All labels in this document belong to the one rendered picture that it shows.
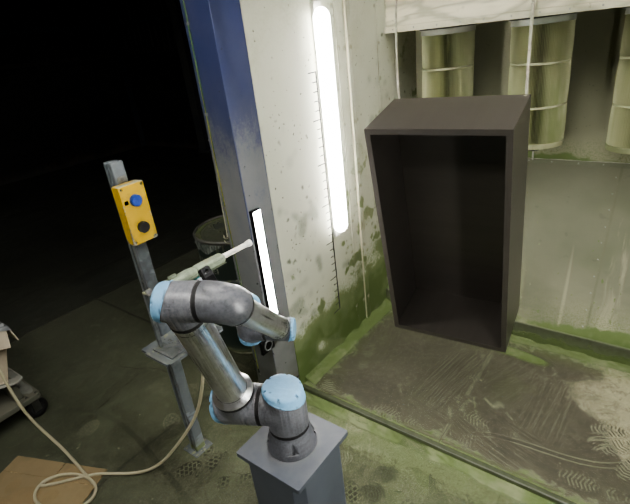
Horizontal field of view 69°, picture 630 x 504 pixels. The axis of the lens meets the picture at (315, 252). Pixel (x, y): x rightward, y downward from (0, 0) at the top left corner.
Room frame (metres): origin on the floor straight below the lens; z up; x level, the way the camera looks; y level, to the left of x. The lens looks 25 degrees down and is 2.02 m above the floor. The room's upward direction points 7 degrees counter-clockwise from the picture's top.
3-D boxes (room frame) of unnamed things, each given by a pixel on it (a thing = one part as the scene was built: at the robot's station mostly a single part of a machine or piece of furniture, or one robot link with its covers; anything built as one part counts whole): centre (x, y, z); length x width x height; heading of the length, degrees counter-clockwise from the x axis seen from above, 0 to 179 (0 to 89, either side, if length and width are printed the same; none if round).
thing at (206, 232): (3.03, 0.54, 0.86); 0.54 x 0.54 x 0.01
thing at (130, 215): (1.89, 0.74, 1.42); 0.12 x 0.06 x 0.26; 140
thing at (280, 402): (1.29, 0.18, 0.83); 0.17 x 0.15 x 0.18; 77
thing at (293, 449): (1.29, 0.17, 0.69); 0.19 x 0.19 x 0.10
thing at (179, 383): (1.93, 0.79, 0.82); 0.06 x 0.06 x 1.64; 50
